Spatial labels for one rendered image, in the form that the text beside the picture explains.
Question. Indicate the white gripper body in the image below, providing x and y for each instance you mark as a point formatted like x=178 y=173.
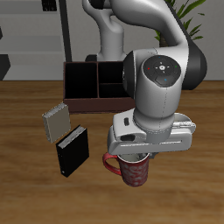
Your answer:
x=151 y=147

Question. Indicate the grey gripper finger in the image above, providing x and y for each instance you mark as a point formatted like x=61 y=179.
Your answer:
x=152 y=155

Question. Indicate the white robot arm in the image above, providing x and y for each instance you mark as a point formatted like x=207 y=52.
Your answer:
x=163 y=96

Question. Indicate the red patterned mug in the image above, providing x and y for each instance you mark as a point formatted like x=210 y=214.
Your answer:
x=135 y=172

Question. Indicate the dark brown desk caddy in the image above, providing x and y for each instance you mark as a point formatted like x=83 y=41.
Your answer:
x=96 y=105

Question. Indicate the black book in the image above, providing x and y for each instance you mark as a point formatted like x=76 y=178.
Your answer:
x=74 y=154

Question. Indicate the grey book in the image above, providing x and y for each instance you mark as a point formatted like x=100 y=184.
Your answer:
x=57 y=124

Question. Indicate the green pot plant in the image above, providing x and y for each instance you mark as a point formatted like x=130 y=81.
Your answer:
x=189 y=26

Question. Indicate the white shelf unit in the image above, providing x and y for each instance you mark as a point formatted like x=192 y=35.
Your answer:
x=29 y=35

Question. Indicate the dark grey block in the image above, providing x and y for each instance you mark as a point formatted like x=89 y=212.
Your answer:
x=4 y=66

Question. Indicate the black books on shelf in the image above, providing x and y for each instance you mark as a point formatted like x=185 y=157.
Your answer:
x=49 y=5

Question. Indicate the flat black base plate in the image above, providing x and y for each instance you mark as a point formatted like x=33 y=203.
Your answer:
x=92 y=58

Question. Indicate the black upright post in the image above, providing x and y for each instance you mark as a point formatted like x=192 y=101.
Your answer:
x=66 y=29

